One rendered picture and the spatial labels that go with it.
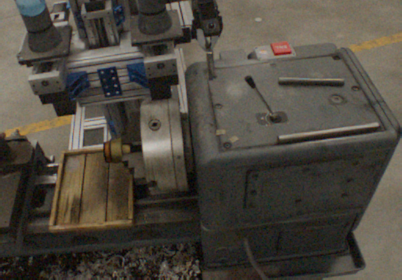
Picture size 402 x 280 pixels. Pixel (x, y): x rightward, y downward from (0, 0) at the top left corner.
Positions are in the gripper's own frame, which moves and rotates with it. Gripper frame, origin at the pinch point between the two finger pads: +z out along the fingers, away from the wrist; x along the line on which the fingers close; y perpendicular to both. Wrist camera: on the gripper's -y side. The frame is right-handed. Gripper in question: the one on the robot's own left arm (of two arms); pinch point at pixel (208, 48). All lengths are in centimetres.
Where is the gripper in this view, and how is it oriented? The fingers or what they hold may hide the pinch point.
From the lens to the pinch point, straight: 122.7
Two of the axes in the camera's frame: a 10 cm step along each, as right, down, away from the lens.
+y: -0.7, -6.8, 7.3
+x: -9.9, 1.3, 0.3
